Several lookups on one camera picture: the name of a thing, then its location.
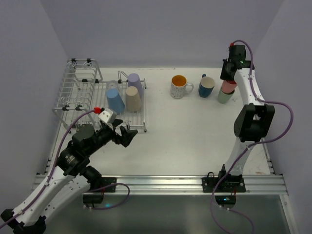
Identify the aluminium mounting rail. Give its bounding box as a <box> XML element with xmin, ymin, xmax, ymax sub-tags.
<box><xmin>33</xmin><ymin>173</ymin><xmax>290</xmax><ymax>195</ymax></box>

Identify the dark blue ceramic mug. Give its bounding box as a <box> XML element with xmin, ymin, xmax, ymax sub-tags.
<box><xmin>198</xmin><ymin>74</ymin><xmax>215</xmax><ymax>98</ymax></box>

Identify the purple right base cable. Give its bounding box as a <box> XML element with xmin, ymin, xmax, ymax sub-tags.
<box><xmin>210</xmin><ymin>190</ymin><xmax>256</xmax><ymax>234</ymax></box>

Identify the blue plastic cup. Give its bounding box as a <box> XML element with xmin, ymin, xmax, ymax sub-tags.
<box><xmin>106</xmin><ymin>88</ymin><xmax>125</xmax><ymax>114</ymax></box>

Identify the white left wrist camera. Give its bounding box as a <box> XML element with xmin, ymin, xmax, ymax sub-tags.
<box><xmin>98</xmin><ymin>108</ymin><xmax>117</xmax><ymax>124</ymax></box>

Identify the pink plastic cup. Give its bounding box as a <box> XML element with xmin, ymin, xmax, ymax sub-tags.
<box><xmin>221</xmin><ymin>80</ymin><xmax>237</xmax><ymax>94</ymax></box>

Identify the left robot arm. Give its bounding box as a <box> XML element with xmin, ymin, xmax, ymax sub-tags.
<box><xmin>0</xmin><ymin>119</ymin><xmax>138</xmax><ymax>234</ymax></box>

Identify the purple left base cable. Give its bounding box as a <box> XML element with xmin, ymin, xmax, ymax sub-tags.
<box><xmin>82</xmin><ymin>182</ymin><xmax>131</xmax><ymax>211</ymax></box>

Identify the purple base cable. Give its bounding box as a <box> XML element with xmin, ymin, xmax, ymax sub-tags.
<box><xmin>82</xmin><ymin>182</ymin><xmax>131</xmax><ymax>211</ymax></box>
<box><xmin>210</xmin><ymin>190</ymin><xmax>256</xmax><ymax>234</ymax></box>

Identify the purple plastic cup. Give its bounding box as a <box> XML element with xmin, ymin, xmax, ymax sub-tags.
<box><xmin>127</xmin><ymin>73</ymin><xmax>143</xmax><ymax>97</ymax></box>

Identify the floral white mug orange inside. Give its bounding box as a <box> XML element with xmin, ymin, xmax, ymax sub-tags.
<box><xmin>170</xmin><ymin>75</ymin><xmax>194</xmax><ymax>99</ymax></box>

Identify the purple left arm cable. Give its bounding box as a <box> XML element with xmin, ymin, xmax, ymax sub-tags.
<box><xmin>0</xmin><ymin>106</ymin><xmax>103</xmax><ymax>227</ymax></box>

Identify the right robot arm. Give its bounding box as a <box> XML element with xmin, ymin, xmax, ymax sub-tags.
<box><xmin>216</xmin><ymin>43</ymin><xmax>275</xmax><ymax>193</ymax></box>

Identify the beige plastic cup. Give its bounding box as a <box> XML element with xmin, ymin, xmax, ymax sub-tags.
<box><xmin>126</xmin><ymin>86</ymin><xmax>141</xmax><ymax>112</ymax></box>

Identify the green plastic cup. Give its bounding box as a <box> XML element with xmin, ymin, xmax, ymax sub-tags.
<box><xmin>217</xmin><ymin>88</ymin><xmax>235</xmax><ymax>104</ymax></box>

